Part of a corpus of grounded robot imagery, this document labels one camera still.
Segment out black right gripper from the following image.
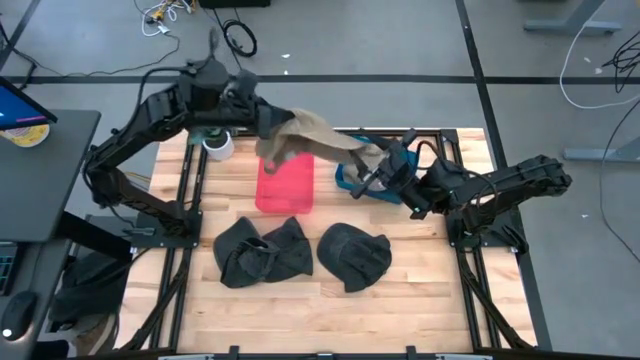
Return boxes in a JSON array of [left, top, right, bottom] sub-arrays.
[[351, 142, 420, 200]]

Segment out tan trousers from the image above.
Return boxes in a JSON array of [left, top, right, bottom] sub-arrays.
[[343, 149, 389, 194]]

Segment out beige baseball cap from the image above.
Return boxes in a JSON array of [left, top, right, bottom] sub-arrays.
[[255, 108, 374, 175]]

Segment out dark baseball cap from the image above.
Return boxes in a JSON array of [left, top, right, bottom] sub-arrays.
[[213, 216, 281, 290], [316, 222, 394, 294], [259, 216, 315, 284]]

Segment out blue plastic bin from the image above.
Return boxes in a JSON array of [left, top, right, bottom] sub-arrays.
[[334, 133, 421, 205]]

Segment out green snake plant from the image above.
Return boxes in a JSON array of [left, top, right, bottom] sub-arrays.
[[192, 127, 224, 144]]

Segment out pink plastic bin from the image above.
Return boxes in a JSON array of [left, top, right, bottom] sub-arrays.
[[254, 152, 316, 215]]

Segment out black box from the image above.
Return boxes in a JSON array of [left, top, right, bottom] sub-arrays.
[[198, 0, 272, 9]]

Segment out black desk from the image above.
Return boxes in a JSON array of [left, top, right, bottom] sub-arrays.
[[0, 109, 102, 245]]

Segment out grey desk foot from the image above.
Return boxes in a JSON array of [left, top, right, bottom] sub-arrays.
[[523, 0, 624, 37], [563, 135, 640, 164]]

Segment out yellow round container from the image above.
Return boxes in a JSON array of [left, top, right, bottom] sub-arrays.
[[3, 123, 51, 149]]

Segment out black backpack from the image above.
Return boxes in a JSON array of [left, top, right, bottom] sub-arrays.
[[47, 249, 132, 326]]

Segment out computer monitor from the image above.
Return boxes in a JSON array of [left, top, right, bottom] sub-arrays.
[[0, 74, 59, 132]]

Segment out dark grey side desk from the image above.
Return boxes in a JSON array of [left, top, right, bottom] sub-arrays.
[[0, 238, 71, 360]]

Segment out keyboard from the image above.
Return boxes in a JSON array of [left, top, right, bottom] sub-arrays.
[[0, 241, 20, 296]]

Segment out black computer mouse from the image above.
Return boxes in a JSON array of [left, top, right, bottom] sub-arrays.
[[0, 290, 39, 342]]

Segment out black coiled cable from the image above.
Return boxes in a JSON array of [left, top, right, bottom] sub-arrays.
[[222, 18, 259, 59]]

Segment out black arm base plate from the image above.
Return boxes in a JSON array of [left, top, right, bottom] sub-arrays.
[[446, 207, 530, 254], [130, 208, 204, 250]]

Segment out white cable bundle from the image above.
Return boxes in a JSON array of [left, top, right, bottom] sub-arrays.
[[134, 0, 196, 39]]

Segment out white floor cable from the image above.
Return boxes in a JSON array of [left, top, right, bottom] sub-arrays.
[[558, 19, 640, 111]]

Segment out black aluminium table frame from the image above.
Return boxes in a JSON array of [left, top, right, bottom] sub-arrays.
[[114, 127, 551, 360]]

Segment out black cable bundle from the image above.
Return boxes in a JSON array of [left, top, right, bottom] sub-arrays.
[[602, 29, 640, 94]]

